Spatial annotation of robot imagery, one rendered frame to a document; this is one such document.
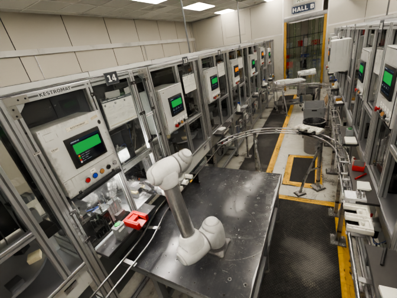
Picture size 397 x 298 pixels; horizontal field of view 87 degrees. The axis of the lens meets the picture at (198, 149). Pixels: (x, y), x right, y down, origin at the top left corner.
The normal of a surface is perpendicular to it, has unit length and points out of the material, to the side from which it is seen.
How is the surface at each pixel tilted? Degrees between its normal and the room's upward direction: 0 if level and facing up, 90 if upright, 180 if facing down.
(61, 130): 90
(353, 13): 90
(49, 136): 90
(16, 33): 90
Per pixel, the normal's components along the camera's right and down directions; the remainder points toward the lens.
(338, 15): -0.45, 0.45
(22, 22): 0.88, 0.05
